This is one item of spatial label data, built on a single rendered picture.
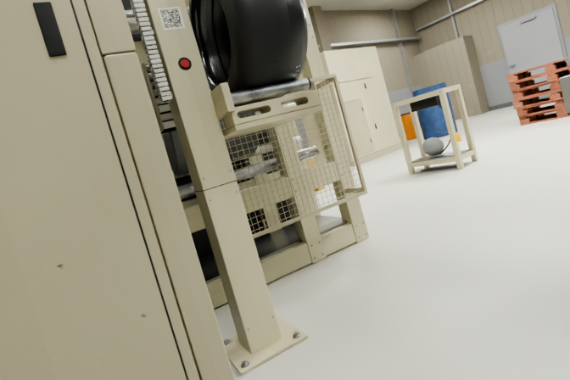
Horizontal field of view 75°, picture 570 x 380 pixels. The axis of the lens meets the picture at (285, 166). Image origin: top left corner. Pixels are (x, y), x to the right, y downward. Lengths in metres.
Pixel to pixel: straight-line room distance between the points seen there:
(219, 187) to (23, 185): 0.84
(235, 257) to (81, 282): 0.84
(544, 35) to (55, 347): 11.46
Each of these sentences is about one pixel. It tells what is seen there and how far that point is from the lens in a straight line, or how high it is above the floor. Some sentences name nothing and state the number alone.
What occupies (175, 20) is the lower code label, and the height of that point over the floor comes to 1.21.
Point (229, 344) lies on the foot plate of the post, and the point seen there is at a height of 0.01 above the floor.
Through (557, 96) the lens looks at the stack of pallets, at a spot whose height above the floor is 0.31.
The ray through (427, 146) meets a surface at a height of 0.27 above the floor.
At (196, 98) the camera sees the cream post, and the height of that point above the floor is 0.93.
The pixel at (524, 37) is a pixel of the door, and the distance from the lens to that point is 11.73.
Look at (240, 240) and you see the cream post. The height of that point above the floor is 0.41.
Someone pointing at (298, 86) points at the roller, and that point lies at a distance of 1.43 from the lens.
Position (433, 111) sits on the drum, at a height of 0.51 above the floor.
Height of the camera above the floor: 0.70
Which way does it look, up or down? 3 degrees down
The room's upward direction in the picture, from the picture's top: 16 degrees counter-clockwise
